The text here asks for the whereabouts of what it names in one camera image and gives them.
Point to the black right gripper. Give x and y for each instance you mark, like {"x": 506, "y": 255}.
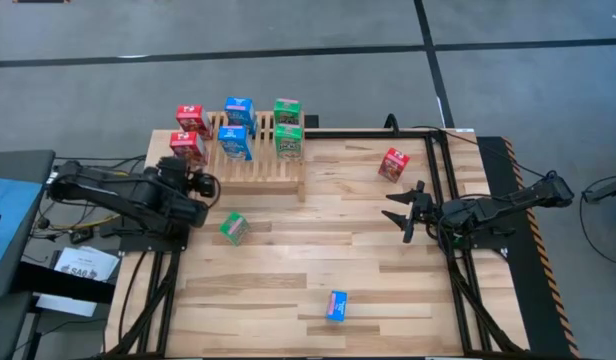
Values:
{"x": 422, "y": 210}

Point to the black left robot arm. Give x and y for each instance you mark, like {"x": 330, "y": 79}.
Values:
{"x": 113, "y": 190}

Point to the blue Rice Krispies cereal box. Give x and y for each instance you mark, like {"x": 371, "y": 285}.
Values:
{"x": 234, "y": 142}
{"x": 337, "y": 306}
{"x": 239, "y": 110}

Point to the red Froot Loops cereal box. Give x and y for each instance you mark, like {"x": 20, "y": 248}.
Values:
{"x": 190, "y": 117}
{"x": 394, "y": 165}
{"x": 185, "y": 145}

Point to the dark grey desk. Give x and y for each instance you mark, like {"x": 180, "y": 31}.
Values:
{"x": 5, "y": 325}
{"x": 23, "y": 165}

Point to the black power adapter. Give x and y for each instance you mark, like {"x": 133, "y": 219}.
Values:
{"x": 81, "y": 235}

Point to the blue flat pad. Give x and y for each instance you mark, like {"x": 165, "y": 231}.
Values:
{"x": 8, "y": 225}

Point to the slatted wooden shelf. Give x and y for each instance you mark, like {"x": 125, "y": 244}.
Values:
{"x": 268, "y": 175}

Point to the white printed paper sheet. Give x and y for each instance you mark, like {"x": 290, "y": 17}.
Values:
{"x": 85, "y": 260}

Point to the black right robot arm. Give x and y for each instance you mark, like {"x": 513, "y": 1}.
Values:
{"x": 513, "y": 200}

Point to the green Apple Jacks cereal box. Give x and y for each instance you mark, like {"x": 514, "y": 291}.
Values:
{"x": 287, "y": 111}
{"x": 288, "y": 142}
{"x": 234, "y": 229}

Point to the black stand foot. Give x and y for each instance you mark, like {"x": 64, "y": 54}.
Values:
{"x": 608, "y": 191}

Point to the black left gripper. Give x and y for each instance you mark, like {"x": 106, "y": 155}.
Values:
{"x": 183, "y": 175}

